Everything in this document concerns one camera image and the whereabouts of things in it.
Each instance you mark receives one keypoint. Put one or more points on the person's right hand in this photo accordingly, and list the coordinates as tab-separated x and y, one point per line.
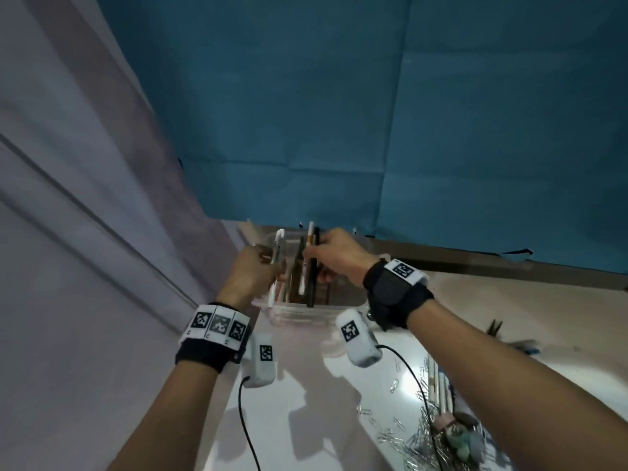
343	255

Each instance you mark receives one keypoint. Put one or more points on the person's left hand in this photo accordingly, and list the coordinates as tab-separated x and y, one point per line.
255	279

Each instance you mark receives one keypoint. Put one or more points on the black pen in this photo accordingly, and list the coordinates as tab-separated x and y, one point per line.
312	289

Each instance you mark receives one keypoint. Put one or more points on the clear plastic storage box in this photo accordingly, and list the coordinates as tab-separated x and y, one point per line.
304	316

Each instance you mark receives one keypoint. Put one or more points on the row of white marker pens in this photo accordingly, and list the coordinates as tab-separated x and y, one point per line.
434	387

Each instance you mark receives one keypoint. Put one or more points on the pink tape roll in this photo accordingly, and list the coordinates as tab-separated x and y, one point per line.
441	422

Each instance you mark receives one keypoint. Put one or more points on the pile of silver paper clips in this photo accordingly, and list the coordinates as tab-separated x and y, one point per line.
417	436

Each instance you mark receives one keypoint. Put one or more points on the green tape roll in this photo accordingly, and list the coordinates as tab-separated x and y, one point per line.
466	443

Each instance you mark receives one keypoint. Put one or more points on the person's left forearm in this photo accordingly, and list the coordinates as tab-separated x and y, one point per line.
167	421

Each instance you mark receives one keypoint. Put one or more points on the person's right forearm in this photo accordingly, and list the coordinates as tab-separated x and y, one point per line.
515	387

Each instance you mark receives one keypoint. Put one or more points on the black wristband with marker tags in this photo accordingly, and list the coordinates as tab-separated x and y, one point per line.
216	328
392	294

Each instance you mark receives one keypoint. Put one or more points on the blue backdrop cloth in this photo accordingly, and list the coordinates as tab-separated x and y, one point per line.
392	93

